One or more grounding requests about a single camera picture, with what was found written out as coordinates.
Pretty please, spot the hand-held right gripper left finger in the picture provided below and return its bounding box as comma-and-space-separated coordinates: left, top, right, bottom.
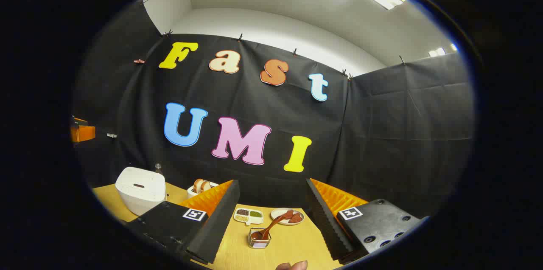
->
127, 180, 241, 265

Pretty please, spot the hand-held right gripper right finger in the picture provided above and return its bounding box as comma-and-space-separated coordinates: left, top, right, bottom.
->
306, 178, 429, 262

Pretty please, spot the wire chopstick holder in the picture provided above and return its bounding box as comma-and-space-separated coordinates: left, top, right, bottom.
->
248, 228, 272, 249

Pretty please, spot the brown wooden spoon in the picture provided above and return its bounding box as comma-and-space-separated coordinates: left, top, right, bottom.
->
251, 215, 289, 241

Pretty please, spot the white rice cooker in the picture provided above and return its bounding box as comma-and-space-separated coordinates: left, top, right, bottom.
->
115, 167, 167, 216

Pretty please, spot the white divided bean dish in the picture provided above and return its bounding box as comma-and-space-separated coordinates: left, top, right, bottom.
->
234, 208, 264, 226

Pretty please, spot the white toaster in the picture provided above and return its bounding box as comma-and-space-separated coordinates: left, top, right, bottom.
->
187, 182, 219, 199

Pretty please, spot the white round plate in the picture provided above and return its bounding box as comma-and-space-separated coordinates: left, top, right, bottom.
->
271, 208, 305, 225

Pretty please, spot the black backdrop cloth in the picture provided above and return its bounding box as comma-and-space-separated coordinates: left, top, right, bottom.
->
72, 0, 475, 219

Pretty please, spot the small ceiling light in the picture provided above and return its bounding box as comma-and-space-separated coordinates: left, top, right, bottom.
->
428, 45, 459, 57

